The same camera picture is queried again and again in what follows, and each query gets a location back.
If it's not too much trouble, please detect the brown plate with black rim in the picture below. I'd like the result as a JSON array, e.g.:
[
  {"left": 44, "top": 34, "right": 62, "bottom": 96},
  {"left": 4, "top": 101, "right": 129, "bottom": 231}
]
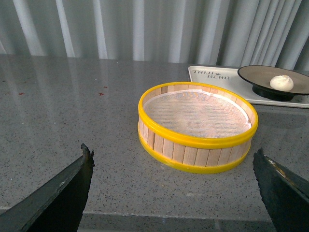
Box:
[{"left": 238, "top": 65, "right": 309, "bottom": 102}]

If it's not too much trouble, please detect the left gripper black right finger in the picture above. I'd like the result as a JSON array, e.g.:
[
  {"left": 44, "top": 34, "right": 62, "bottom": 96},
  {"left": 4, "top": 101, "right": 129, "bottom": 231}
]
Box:
[{"left": 253, "top": 148, "right": 309, "bottom": 232}]

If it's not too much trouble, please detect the white mesh steamer liner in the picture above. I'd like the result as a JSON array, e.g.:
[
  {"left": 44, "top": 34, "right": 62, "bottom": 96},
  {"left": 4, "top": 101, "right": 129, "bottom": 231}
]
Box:
[{"left": 143, "top": 89, "right": 252, "bottom": 138}]

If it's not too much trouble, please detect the grey pleated curtain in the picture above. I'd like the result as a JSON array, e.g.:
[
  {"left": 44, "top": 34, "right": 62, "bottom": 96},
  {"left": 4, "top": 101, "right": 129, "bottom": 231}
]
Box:
[{"left": 0, "top": 0, "right": 309, "bottom": 71}]

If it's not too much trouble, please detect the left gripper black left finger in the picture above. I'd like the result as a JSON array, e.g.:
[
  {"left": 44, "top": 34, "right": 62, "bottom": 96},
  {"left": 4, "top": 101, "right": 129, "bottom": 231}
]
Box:
[{"left": 0, "top": 144, "right": 94, "bottom": 232}]

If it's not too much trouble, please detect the white steamed bun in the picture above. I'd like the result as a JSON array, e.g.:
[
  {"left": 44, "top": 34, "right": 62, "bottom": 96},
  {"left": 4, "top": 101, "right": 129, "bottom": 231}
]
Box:
[{"left": 270, "top": 75, "right": 294, "bottom": 92}]

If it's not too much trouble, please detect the yellow-rimmed wooden steamer basket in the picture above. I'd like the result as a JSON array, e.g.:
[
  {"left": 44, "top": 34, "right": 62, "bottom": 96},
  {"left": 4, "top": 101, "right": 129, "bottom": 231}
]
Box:
[{"left": 138, "top": 82, "right": 258, "bottom": 174}]

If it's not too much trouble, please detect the white bear serving tray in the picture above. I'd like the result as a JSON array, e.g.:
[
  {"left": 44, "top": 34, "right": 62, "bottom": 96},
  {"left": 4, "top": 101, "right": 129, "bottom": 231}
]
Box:
[{"left": 188, "top": 66, "right": 309, "bottom": 108}]

